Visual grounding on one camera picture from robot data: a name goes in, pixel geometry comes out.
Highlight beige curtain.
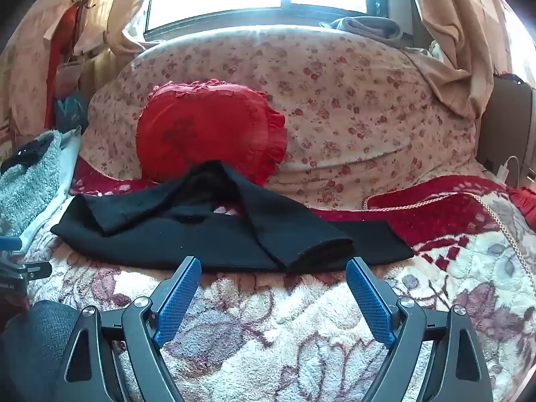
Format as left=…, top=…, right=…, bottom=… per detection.
left=73, top=0, right=153, bottom=57
left=402, top=0, right=495, bottom=120

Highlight blue bag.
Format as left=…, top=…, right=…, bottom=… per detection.
left=54, top=92, right=89, bottom=132

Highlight red and white floral blanket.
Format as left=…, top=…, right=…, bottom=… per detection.
left=25, top=155, right=536, bottom=402

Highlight beige floral quilt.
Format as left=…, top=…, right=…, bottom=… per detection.
left=79, top=25, right=482, bottom=210

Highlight brown wooden panel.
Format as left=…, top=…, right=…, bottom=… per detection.
left=477, top=73, right=536, bottom=177

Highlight black cloth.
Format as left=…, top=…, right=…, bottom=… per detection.
left=0, top=140, right=53, bottom=174

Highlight red heart-shaped ruffled pillow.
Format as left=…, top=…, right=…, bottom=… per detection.
left=135, top=79, right=289, bottom=187

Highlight person's leg in dark jeans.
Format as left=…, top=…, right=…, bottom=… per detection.
left=0, top=299, right=84, bottom=402

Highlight white charger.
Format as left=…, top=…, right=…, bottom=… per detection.
left=496, top=155, right=522, bottom=185

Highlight grey fleece garment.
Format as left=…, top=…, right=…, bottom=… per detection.
left=0, top=129, right=82, bottom=239

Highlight red hanging cloth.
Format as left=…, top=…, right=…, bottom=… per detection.
left=44, top=0, right=84, bottom=130

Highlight black pants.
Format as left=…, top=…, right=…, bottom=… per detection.
left=50, top=160, right=415, bottom=275

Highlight grey folded cloth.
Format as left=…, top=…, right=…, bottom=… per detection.
left=320, top=17, right=405, bottom=45

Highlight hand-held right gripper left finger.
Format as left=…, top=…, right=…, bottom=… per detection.
left=52, top=255, right=202, bottom=402

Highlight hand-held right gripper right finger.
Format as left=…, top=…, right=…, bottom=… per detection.
left=346, top=256, right=495, bottom=402

